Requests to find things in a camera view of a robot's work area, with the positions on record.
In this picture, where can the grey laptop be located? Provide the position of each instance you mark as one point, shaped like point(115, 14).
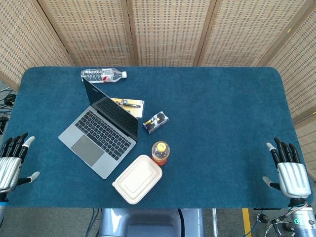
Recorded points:
point(98, 138)

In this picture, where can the white lidded lunch box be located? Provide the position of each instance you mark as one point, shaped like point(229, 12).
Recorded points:
point(137, 179)

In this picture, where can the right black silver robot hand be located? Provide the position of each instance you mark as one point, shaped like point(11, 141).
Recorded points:
point(293, 175)

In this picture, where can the bamboo folding screen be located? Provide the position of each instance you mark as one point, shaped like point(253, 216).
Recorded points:
point(168, 32)

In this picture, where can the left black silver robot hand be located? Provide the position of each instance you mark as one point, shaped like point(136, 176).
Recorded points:
point(10, 168)

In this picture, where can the small blue black box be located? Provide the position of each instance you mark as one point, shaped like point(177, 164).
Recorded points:
point(155, 122)

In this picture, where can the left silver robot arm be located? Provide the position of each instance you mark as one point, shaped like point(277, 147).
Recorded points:
point(2, 206)

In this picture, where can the clear plastic water bottle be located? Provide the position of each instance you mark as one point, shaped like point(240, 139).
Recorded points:
point(101, 75)

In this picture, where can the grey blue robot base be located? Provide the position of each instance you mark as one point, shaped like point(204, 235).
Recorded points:
point(150, 223)

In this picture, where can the orange iced tea bottle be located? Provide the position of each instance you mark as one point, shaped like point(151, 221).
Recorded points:
point(161, 153)

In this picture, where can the grey table leg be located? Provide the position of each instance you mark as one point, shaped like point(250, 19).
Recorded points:
point(215, 222)

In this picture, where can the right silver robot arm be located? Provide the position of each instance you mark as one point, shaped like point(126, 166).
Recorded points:
point(304, 219)

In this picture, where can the yellow razor blister pack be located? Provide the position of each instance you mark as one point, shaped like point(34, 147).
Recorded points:
point(135, 108)

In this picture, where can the blue table cloth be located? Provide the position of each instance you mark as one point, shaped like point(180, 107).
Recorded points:
point(209, 128)

